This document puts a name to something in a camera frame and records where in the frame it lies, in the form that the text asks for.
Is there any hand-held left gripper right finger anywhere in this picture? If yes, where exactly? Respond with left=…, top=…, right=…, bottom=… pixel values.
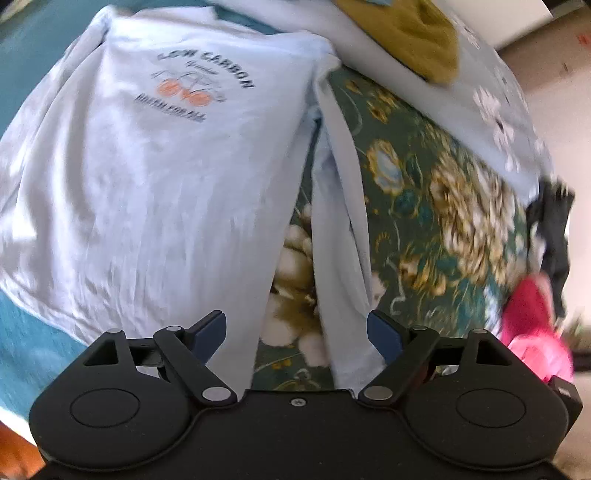
left=358, top=309, right=513, bottom=408

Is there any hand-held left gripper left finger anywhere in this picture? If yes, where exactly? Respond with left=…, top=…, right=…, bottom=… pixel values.
left=83, top=310, right=236, bottom=408

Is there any white printed t-shirt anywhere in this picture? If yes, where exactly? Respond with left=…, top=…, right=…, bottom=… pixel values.
left=0, top=4, right=389, bottom=398

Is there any pink cloth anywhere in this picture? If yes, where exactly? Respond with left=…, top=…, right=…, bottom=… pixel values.
left=501, top=274, right=575, bottom=384

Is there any teal green floral bedsheet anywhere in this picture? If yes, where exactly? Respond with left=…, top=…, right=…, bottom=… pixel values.
left=0, top=0, right=539, bottom=435

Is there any dark grey cloth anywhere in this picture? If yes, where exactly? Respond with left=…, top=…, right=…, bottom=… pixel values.
left=526, top=180, right=576, bottom=319

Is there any orange headboard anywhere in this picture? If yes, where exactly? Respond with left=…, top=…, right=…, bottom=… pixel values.
left=0, top=424, right=43, bottom=480

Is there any pale blue flowered cloth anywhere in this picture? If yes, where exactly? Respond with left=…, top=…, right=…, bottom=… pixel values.
left=208, top=0, right=561, bottom=204

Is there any mustard yellow cloth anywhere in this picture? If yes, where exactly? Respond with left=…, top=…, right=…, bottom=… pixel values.
left=335, top=0, right=460, bottom=86

